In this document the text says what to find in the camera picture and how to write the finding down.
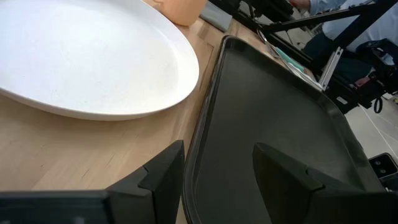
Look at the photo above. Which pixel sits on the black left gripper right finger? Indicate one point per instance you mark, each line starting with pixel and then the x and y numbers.
pixel 286 186

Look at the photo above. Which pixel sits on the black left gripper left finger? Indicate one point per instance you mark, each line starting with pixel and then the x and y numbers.
pixel 158 186

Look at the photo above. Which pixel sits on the white round plate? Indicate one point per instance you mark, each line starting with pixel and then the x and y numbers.
pixel 93 56

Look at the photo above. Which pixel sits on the black plastic tray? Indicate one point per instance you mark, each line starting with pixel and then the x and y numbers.
pixel 264 105

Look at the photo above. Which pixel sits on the person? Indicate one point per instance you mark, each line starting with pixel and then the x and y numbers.
pixel 382 28

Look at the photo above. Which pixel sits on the black bracket with screws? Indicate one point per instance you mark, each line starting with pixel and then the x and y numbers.
pixel 383 165

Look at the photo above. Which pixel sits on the silver metal bracket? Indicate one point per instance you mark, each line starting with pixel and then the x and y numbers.
pixel 331 67

